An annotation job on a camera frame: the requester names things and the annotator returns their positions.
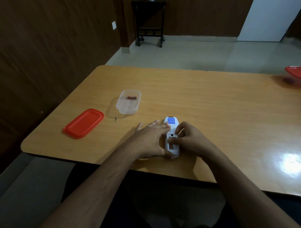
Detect person's legs in dark trousers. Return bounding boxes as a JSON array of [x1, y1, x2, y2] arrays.
[[61, 162, 301, 228]]

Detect large clear plastic container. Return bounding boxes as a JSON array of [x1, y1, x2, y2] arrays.
[[285, 75, 301, 86]]

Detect person's right hand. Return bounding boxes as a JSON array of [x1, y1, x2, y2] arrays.
[[167, 121, 221, 161]]

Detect person's left forearm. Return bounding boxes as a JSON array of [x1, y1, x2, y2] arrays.
[[39, 143, 147, 228]]

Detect person's right forearm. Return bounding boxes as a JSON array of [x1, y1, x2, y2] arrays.
[[202, 150, 301, 228]]

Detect white door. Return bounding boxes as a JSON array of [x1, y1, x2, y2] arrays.
[[237, 0, 301, 42]]

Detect white remote control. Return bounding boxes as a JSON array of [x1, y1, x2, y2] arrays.
[[163, 116, 180, 158]]

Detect small red lid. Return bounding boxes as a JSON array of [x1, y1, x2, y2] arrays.
[[63, 108, 105, 139]]

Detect large red lid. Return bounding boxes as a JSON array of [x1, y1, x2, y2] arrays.
[[284, 66, 301, 79]]

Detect small clear plastic container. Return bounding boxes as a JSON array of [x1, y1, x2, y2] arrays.
[[116, 89, 142, 115]]

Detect low wooden table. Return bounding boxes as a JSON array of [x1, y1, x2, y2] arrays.
[[20, 65, 301, 197]]

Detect person's left hand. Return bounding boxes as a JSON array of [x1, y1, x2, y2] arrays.
[[131, 120, 176, 161]]

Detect black side table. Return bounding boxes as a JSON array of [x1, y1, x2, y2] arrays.
[[131, 1, 167, 48]]

